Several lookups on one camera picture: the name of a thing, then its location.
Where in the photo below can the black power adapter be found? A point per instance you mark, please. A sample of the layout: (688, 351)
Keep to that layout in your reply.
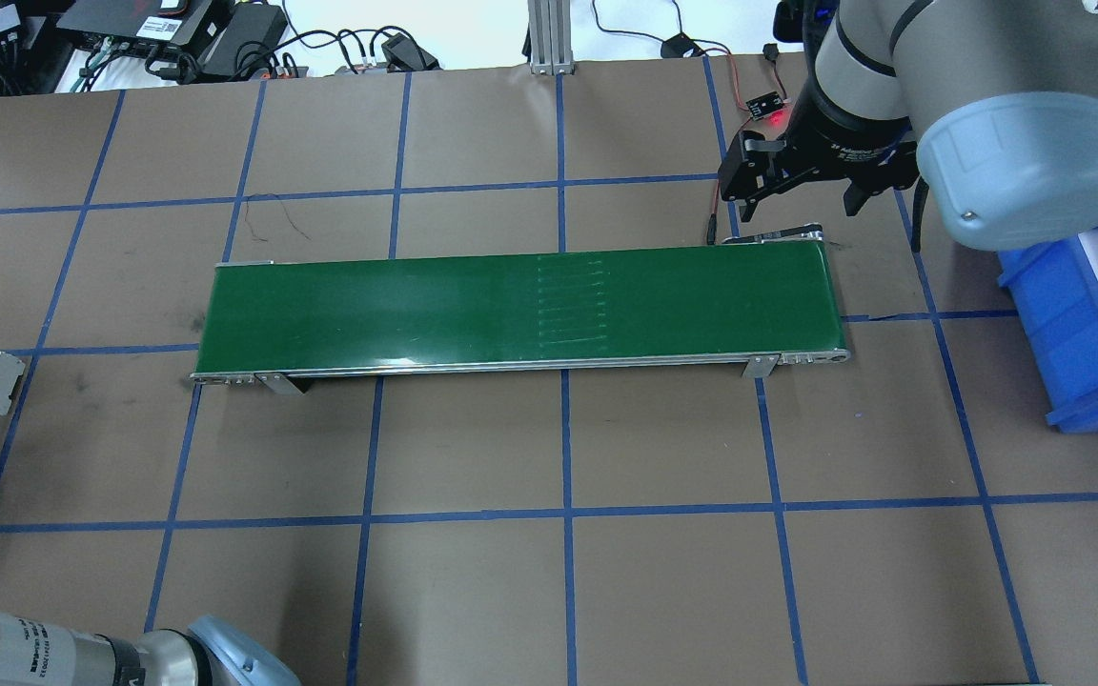
(252, 28)

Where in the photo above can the green conveyor belt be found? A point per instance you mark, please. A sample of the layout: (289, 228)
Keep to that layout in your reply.
(761, 304)

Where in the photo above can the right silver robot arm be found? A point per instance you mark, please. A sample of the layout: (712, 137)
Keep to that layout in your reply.
(989, 109)

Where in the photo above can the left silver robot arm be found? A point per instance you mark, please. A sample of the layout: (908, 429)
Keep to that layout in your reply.
(209, 652)

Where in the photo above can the blue plastic storage bin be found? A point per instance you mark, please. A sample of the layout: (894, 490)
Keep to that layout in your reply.
(1055, 289)

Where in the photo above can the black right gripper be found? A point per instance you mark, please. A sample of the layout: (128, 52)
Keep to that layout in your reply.
(840, 145)

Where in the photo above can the aluminium frame post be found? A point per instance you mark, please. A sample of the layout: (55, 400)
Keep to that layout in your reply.
(549, 41)

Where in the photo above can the small black circuit board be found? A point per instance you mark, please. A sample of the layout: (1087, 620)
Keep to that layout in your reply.
(768, 107)

